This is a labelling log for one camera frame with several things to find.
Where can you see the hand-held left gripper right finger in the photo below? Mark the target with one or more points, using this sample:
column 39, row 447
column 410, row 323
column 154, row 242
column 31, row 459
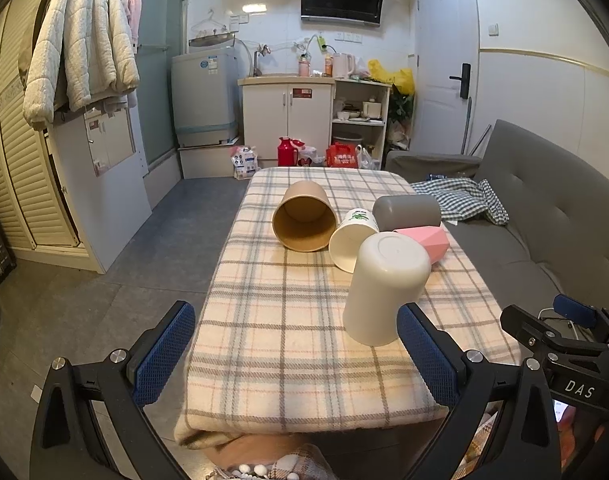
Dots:
column 424, row 355

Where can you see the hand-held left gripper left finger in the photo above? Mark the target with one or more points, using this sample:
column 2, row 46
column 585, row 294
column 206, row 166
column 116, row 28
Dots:
column 167, row 355

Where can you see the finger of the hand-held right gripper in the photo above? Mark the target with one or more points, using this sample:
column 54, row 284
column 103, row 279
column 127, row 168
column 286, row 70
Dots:
column 576, row 308
column 529, row 327

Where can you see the cream plastic cup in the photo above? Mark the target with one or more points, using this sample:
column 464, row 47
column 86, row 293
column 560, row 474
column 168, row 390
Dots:
column 384, row 285

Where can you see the pink faceted cup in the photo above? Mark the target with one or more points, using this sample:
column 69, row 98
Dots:
column 432, row 242

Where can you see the white paper cup green print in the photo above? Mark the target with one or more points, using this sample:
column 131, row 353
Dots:
column 352, row 240

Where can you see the grey plastic cup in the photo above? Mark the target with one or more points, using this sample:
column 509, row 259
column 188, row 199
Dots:
column 407, row 211

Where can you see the brown paper cup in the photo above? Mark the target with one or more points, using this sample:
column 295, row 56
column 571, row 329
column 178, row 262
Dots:
column 304, row 220

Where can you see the grey sofa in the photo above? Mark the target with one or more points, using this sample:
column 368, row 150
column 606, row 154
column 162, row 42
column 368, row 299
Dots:
column 534, row 200

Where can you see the plaid blanket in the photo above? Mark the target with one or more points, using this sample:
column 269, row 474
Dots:
column 284, row 320

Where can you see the blue checked cloth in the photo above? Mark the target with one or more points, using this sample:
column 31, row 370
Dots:
column 464, row 197

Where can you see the white panel board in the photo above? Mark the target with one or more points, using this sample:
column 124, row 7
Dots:
column 109, row 185

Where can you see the clear plastic bag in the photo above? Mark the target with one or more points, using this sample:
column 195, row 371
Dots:
column 368, row 159

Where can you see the white printed package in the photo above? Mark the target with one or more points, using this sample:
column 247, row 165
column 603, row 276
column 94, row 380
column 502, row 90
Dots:
column 244, row 162

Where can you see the red shopping bag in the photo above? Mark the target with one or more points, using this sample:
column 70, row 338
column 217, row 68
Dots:
column 342, row 156

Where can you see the red thermos jug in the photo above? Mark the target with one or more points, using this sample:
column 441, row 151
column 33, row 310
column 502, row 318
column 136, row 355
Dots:
column 286, row 152

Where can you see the louvered wardrobe doors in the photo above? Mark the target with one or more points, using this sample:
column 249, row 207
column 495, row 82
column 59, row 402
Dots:
column 19, row 160

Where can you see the green plant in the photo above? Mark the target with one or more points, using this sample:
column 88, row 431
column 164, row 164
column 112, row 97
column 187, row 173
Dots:
column 402, row 110

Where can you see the white open shelf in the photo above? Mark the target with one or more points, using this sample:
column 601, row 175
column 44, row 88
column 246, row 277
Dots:
column 359, row 110

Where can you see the grey washing machine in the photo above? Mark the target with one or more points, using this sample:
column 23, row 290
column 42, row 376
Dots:
column 204, row 95

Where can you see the white sink cabinet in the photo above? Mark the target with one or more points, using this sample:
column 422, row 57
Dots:
column 284, row 120

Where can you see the yellow plastic bag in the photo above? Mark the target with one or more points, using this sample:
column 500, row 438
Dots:
column 397, row 77

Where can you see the white door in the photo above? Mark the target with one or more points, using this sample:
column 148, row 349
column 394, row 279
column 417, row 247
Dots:
column 444, row 60

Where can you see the glass shower door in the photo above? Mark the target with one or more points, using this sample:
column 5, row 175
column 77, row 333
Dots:
column 159, row 60

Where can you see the white electric kettle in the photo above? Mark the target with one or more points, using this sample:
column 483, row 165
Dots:
column 342, row 66

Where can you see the orange bottle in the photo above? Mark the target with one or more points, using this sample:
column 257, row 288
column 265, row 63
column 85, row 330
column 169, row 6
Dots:
column 329, row 65

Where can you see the metal faucet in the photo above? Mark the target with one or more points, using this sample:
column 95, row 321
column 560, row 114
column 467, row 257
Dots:
column 258, row 60

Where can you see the pink bottle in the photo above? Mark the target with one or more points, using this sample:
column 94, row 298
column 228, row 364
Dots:
column 304, row 67

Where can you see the white puffer jacket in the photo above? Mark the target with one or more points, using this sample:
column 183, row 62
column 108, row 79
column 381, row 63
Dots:
column 79, row 40

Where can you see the pink towel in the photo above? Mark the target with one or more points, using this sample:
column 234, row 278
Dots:
column 133, row 15

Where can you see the wall light switch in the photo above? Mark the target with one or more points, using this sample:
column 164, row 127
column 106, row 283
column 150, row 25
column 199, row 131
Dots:
column 493, row 30

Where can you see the white wall outlet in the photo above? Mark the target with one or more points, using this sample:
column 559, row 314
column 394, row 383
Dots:
column 348, row 36

